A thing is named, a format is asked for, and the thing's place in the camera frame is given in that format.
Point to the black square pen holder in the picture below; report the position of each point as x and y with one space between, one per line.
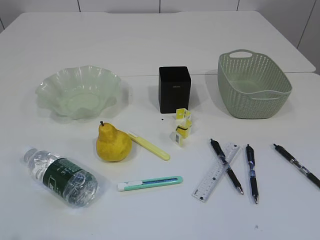
174 86

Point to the black pen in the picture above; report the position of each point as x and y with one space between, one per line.
280 149
252 174

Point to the clear plastic water bottle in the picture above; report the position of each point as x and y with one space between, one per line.
72 183

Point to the green wavy glass plate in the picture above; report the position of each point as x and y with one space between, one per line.
81 92

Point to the black pen crossing ruler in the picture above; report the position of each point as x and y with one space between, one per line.
220 154

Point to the yellow utility knife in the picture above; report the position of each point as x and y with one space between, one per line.
149 146

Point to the teal utility knife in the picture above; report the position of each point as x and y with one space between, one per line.
149 183

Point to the yellow pear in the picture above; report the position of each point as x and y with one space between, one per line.
112 145

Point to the black middle pen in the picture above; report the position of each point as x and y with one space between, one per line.
252 174

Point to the clear plastic ruler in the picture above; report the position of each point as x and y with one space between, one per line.
211 179

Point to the black rightmost pen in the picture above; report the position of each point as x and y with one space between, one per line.
280 149

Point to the green woven plastic basket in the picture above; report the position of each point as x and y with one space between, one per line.
252 87

